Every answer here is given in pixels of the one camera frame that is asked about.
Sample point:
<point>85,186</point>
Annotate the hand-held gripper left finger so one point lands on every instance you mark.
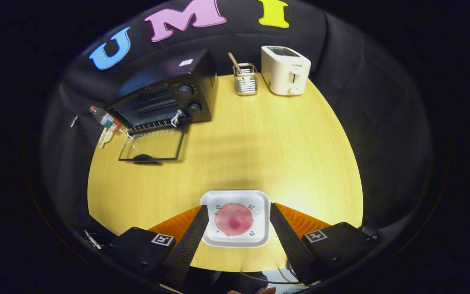
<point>188,249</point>

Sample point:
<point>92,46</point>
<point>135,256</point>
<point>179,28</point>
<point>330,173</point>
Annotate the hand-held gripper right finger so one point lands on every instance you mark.
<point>288,245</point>

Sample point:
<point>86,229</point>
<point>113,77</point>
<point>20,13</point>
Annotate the pink round food slice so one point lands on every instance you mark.
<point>233,219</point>

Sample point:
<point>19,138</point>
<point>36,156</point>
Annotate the white square plate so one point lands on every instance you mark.
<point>227,197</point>

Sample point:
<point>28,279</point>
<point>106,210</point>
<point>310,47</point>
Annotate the black toaster oven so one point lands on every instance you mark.
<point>196,71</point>

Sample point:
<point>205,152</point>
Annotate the white pop-up toaster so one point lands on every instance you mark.
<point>284,73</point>

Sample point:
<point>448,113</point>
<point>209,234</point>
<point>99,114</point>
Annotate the small white snack dish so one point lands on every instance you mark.
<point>105,138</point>

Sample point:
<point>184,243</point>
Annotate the clear plastic bottle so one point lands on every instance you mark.
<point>103,117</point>

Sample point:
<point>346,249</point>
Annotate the silver clip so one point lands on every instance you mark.
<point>74,121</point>

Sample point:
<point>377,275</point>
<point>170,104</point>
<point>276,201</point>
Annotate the wooden utensil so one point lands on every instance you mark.
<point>233,61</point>

